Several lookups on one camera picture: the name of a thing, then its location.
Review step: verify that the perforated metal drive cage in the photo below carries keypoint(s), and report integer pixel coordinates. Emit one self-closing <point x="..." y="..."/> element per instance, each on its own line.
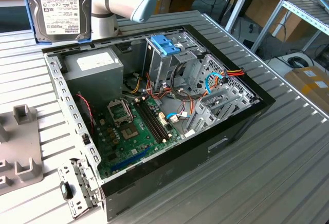
<point x="231" y="86"/>

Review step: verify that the hinged metal slot retainer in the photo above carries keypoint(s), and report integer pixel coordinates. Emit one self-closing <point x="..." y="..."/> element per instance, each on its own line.
<point x="82" y="180"/>

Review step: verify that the green motherboard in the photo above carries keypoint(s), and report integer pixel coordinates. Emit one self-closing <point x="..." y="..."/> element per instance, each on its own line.
<point x="120" y="154"/>

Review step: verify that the black latch blue button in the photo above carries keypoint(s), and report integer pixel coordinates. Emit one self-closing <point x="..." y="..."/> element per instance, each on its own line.
<point x="66" y="191"/>

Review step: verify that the large brown cardboard box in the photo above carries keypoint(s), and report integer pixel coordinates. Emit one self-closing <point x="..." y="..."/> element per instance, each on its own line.
<point x="264" y="8"/>

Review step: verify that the grey parts rack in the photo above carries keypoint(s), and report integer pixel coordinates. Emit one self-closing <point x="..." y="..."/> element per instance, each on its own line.
<point x="23" y="141"/>

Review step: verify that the silver drive cage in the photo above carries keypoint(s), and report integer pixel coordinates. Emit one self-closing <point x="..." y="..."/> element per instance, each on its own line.
<point x="159" y="64"/>

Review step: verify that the black PC case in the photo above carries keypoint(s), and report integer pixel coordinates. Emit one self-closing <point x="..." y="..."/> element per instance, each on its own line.
<point x="180" y="172"/>

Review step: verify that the blue expansion slot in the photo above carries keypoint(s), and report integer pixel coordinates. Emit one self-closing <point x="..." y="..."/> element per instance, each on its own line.
<point x="131" y="159"/>

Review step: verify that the black RAM slot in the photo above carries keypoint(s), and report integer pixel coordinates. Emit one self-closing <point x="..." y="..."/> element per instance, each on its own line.
<point x="151" y="121"/>
<point x="157" y="118"/>
<point x="154" y="120"/>
<point x="148" y="123"/>

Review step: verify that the small brown cardboard box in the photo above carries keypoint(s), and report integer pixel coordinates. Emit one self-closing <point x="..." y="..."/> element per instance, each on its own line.
<point x="180" y="4"/>

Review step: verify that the blue drive latch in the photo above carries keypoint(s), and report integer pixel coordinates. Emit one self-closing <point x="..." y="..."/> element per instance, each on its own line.
<point x="164" y="44"/>

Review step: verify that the cardboard box white labels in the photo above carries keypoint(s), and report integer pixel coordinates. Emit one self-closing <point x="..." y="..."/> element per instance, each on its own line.
<point x="306" y="90"/>

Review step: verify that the small black flange clip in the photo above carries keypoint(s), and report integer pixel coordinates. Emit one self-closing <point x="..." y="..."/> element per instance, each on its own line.
<point x="85" y="139"/>

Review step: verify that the grey power supply unit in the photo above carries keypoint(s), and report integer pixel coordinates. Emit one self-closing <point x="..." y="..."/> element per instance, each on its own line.
<point x="95" y="80"/>

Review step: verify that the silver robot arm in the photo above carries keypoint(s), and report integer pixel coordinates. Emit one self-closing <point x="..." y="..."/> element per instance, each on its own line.
<point x="120" y="0"/>

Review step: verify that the silver disk bay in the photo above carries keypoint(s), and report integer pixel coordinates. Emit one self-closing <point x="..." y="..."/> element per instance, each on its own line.
<point x="203" y="111"/>

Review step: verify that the hard disk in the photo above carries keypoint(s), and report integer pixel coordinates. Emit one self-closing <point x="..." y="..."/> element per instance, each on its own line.
<point x="59" y="16"/>

